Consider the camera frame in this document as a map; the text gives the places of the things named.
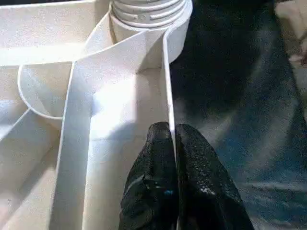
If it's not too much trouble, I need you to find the white plastic table top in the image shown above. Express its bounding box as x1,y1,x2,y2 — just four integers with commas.
0,0,194,230

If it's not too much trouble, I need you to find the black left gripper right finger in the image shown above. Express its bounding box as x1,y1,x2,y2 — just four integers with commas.
174,123,255,230

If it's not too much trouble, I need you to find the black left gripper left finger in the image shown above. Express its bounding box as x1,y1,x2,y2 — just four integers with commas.
118,121,178,230

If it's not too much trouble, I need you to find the white plastic table leg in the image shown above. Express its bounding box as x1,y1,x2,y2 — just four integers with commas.
108,0,193,31

